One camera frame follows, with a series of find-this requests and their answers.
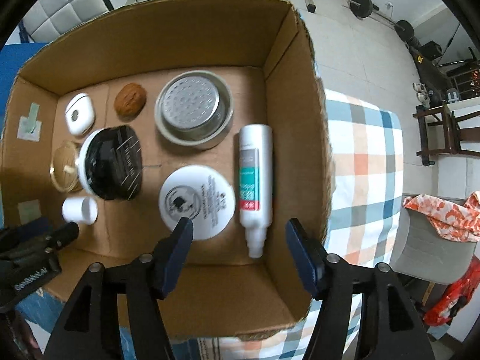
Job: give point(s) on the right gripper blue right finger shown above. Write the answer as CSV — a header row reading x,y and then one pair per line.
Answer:
x,y
308,255

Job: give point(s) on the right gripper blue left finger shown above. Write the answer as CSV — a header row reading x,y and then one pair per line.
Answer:
x,y
176,250

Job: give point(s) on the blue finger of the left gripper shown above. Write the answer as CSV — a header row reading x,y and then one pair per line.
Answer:
x,y
54,239

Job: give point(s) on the small white cylinder cap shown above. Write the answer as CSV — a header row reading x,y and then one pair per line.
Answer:
x,y
80,210

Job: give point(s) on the gold round tin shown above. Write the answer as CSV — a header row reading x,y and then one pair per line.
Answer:
x,y
63,168

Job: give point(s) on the white spray bottle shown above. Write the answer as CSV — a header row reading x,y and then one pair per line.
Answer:
x,y
255,185

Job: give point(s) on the white earbuds case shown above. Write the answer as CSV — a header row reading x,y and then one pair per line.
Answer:
x,y
80,114

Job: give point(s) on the silver metal filter basket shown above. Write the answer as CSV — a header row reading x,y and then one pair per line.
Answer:
x,y
195,109

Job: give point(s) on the brown walnut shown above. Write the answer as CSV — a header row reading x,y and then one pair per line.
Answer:
x,y
130,101

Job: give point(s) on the blue striped cloth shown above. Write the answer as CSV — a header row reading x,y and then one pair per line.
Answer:
x,y
35,125

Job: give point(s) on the grey stool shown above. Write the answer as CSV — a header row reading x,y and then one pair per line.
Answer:
x,y
421,253

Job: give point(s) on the plaid checked cloth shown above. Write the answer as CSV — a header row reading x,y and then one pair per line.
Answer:
x,y
367,145

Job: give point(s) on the open cardboard box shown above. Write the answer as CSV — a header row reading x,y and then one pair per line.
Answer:
x,y
262,49

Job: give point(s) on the red plastic bag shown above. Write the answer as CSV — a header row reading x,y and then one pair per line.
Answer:
x,y
456,297

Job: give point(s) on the orange patterned cloth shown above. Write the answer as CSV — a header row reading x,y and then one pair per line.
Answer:
x,y
452,221

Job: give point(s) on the dark wooden chair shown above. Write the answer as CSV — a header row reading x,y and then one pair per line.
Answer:
x,y
453,134

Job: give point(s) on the left white padded chair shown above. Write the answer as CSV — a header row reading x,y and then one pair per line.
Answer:
x,y
47,20

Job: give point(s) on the barbell on floor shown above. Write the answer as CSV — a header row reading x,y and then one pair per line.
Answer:
x,y
363,9

